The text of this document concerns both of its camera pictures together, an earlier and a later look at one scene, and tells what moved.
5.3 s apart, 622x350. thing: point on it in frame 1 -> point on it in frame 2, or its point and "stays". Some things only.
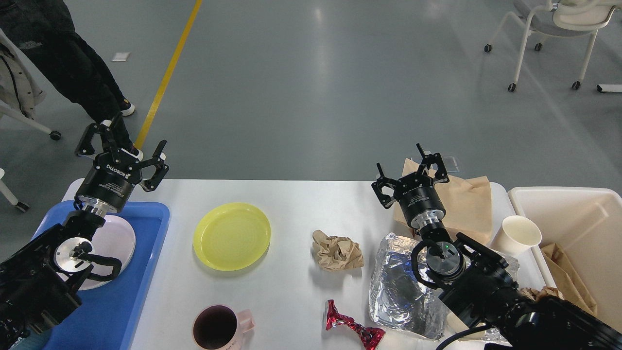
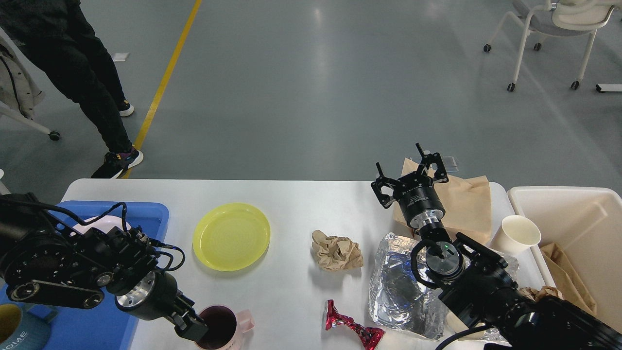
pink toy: (218, 327) stays
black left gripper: (110, 181) -> (154, 295)
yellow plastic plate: (232, 236) stays
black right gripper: (421, 204) stays
